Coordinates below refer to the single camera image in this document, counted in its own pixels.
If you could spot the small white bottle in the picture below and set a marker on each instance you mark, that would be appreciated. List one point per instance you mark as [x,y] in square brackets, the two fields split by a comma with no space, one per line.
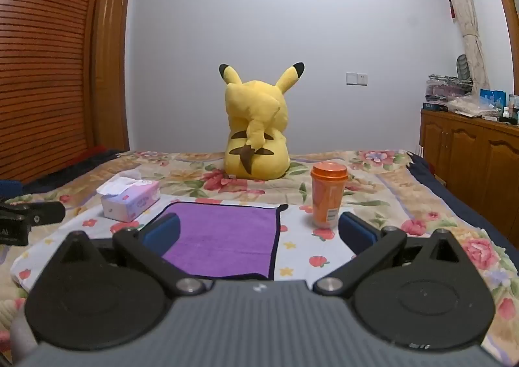
[513,107]

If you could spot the black mesh back support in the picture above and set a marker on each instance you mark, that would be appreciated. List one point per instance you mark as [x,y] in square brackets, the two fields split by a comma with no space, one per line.
[463,67]

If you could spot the wooden cabinet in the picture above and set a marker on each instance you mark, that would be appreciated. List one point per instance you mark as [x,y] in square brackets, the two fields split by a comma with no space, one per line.
[470,156]

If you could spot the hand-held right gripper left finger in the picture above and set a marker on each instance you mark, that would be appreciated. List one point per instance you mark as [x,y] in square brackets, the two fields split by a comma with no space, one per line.
[164,231]

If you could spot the blue printed box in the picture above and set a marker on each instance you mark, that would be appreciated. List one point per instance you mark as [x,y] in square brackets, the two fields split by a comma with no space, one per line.
[492,101]

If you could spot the white fruit print cloth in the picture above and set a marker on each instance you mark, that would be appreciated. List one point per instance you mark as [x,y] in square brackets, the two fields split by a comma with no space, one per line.
[302,255]

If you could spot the stack of folded bags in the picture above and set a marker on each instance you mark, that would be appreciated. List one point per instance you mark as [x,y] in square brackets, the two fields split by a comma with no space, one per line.
[446,91]

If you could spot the cream lace curtain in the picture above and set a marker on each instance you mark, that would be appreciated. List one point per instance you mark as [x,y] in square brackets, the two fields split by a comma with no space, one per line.
[466,18]

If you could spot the dark blue blanket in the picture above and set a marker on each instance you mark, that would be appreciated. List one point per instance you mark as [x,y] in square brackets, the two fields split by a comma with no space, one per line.
[466,209]

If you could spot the purple towel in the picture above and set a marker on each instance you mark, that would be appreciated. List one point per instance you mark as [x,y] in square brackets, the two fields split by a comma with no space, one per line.
[227,231]

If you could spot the pink tissue box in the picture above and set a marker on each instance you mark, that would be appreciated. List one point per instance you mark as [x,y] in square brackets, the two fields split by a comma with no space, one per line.
[129,198]

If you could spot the yellow plush toy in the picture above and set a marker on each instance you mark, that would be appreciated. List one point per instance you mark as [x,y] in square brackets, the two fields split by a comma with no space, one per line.
[255,115]

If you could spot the red hanging tassel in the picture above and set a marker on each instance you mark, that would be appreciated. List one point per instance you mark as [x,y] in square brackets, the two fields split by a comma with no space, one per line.
[452,8]

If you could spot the white wall switch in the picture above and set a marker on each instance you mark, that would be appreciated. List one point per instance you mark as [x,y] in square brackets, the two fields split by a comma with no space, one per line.
[357,79]

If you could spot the orange plastic bottle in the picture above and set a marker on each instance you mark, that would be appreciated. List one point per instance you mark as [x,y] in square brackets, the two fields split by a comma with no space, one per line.
[327,196]

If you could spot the floral bed sheet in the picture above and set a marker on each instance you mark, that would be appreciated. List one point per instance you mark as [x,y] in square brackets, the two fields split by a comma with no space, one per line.
[425,204]

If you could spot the wooden door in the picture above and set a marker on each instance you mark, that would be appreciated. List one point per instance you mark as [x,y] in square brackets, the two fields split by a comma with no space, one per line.
[111,67]

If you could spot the wooden louvered wardrobe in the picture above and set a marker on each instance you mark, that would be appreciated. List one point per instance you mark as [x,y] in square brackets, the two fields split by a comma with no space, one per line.
[40,67]

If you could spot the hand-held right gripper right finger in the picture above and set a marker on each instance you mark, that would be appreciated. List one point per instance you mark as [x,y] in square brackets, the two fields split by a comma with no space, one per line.
[357,231]

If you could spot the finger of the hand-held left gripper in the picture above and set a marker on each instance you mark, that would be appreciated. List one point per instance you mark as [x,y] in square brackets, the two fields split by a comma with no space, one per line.
[40,213]

